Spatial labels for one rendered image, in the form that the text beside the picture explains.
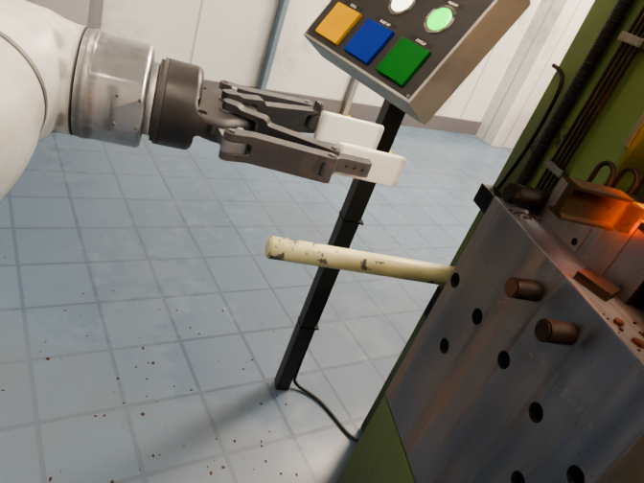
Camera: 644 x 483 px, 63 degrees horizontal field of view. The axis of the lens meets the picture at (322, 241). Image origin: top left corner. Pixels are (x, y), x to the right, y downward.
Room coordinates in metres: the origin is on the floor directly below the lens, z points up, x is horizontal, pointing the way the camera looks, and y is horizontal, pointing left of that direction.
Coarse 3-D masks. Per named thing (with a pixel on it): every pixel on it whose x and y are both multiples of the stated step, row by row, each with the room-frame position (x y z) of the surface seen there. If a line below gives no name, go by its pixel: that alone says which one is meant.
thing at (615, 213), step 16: (576, 192) 0.60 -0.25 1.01; (592, 192) 0.60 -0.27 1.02; (608, 192) 0.61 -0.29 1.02; (560, 208) 0.60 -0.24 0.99; (576, 208) 0.60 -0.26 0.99; (592, 208) 0.61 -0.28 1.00; (608, 208) 0.62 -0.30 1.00; (624, 208) 0.62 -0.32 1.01; (640, 208) 0.62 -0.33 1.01; (592, 224) 0.61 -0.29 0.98; (608, 224) 0.62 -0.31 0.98; (624, 224) 0.61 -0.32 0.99
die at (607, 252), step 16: (560, 192) 0.74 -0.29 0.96; (544, 208) 0.75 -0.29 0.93; (560, 224) 0.71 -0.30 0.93; (576, 224) 0.69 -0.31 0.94; (640, 224) 0.61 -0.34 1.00; (592, 240) 0.65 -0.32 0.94; (608, 240) 0.64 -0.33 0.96; (624, 240) 0.62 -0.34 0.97; (640, 240) 0.60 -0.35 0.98; (592, 256) 0.64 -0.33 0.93; (608, 256) 0.62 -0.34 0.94; (624, 256) 0.61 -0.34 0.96; (640, 256) 0.59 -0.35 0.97; (608, 272) 0.61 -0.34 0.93; (624, 272) 0.59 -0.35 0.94; (640, 272) 0.58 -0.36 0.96; (624, 288) 0.58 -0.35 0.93; (640, 288) 0.57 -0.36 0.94; (640, 304) 0.58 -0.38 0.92
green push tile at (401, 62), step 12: (396, 48) 1.01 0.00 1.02; (408, 48) 1.00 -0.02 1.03; (420, 48) 0.99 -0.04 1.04; (384, 60) 1.00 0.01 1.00; (396, 60) 0.99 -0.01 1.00; (408, 60) 0.98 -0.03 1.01; (420, 60) 0.97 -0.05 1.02; (384, 72) 0.98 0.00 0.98; (396, 72) 0.97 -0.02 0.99; (408, 72) 0.96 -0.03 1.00
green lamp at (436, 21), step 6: (432, 12) 1.04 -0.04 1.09; (438, 12) 1.03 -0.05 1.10; (444, 12) 1.03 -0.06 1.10; (450, 12) 1.02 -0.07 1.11; (432, 18) 1.03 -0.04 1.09; (438, 18) 1.02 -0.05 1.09; (444, 18) 1.02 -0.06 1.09; (450, 18) 1.01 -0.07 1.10; (432, 24) 1.02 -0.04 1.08; (438, 24) 1.01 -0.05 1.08; (444, 24) 1.01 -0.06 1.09
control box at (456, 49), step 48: (336, 0) 1.18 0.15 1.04; (384, 0) 1.12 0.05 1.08; (432, 0) 1.06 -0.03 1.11; (480, 0) 1.02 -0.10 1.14; (528, 0) 1.06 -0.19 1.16; (336, 48) 1.08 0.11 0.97; (384, 48) 1.03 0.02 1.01; (432, 48) 0.99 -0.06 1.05; (480, 48) 1.01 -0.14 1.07; (384, 96) 1.03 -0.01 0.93; (432, 96) 0.96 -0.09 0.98
